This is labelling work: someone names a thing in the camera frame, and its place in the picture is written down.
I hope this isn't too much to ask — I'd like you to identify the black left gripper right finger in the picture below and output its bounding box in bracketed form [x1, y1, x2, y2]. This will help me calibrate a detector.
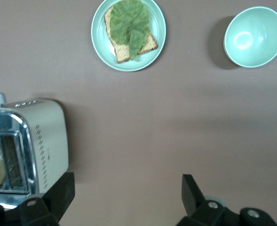
[176, 174, 242, 226]

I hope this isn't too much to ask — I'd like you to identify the brown toast slice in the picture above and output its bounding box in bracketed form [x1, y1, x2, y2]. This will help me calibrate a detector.
[104, 6, 158, 64]

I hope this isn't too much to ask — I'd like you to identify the beige chrome toaster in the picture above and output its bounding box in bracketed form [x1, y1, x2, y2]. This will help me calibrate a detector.
[0, 92, 70, 212]

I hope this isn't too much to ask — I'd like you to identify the pale green plate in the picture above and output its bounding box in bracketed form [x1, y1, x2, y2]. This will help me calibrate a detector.
[90, 0, 167, 72]

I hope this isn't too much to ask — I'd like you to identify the green lettuce leaf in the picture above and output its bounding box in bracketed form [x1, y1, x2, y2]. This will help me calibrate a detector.
[109, 0, 150, 61]

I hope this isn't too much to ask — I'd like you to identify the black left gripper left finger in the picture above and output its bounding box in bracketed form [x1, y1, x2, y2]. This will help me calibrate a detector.
[18, 172, 76, 226]

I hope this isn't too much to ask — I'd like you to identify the pale green bowl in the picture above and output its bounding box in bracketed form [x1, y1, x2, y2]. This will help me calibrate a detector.
[223, 6, 277, 69]

